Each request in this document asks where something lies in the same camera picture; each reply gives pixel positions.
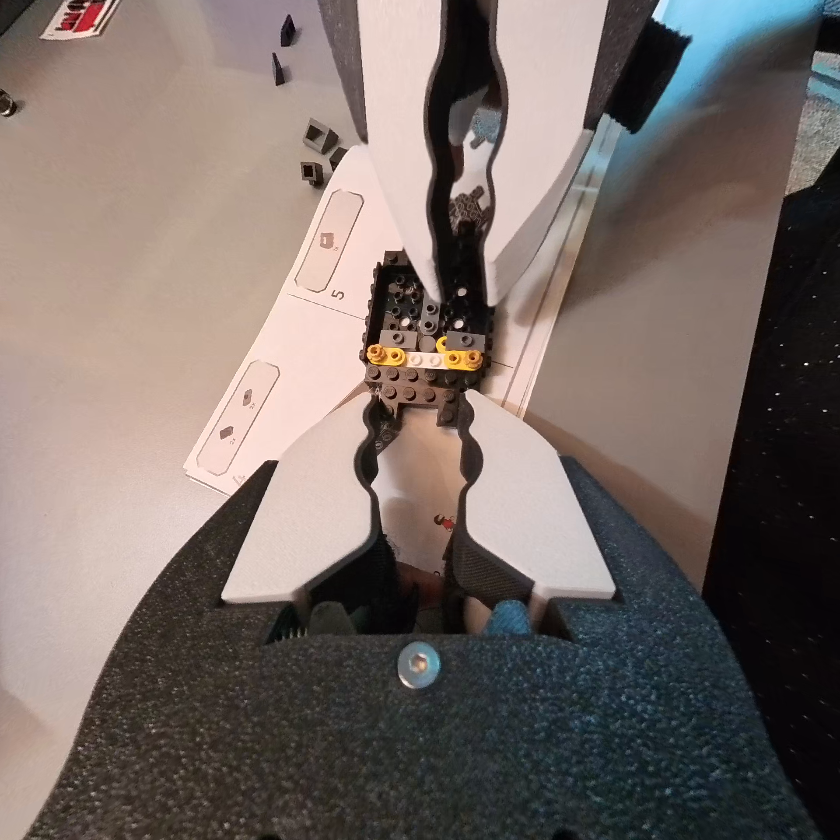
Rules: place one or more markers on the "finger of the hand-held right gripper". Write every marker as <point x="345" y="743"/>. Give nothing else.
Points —
<point x="394" y="98"/>
<point x="544" y="98"/>

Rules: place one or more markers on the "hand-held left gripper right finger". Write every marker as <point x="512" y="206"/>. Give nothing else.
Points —
<point x="535" y="518"/>

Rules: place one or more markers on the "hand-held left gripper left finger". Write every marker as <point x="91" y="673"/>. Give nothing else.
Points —
<point x="302" y="525"/>

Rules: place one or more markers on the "black lego car chassis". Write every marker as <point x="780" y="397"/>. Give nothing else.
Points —
<point x="407" y="387"/>

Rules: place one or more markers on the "small dark grey lego piece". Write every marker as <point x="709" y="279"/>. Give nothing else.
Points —
<point x="338" y="159"/>

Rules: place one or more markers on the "dark square hole lego piece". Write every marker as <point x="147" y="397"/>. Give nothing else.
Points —
<point x="318" y="182"/>

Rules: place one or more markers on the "black wedge lego piece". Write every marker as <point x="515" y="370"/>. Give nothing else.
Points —
<point x="289" y="36"/>
<point x="279" y="75"/>

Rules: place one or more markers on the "white lego instruction booklet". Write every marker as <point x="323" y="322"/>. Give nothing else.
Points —
<point x="295" y="367"/>

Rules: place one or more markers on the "small dark shiny lego piece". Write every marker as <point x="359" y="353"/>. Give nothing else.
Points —
<point x="6" y="103"/>

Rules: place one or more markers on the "red black white sticker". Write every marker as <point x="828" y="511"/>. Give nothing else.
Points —
<point x="79" y="19"/>

